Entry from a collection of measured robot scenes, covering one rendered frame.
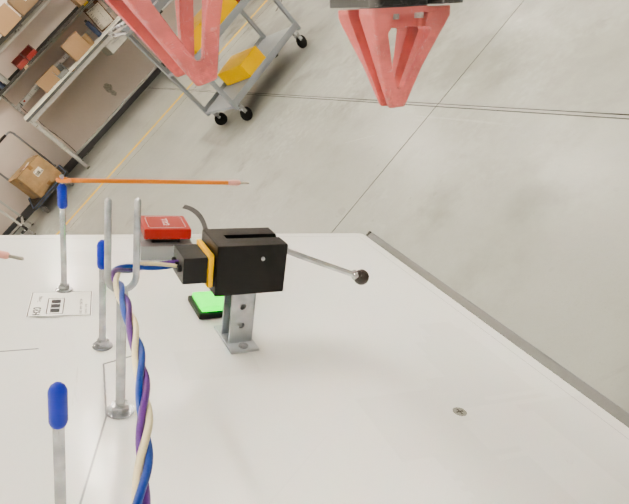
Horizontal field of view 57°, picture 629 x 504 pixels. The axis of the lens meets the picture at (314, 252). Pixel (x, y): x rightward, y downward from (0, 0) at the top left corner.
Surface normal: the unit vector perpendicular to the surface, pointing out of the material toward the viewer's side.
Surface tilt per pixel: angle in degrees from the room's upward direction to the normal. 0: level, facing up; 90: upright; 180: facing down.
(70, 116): 90
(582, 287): 0
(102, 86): 90
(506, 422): 50
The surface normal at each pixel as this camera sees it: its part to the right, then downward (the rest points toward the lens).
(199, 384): 0.12, -0.94
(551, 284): -0.62, -0.59
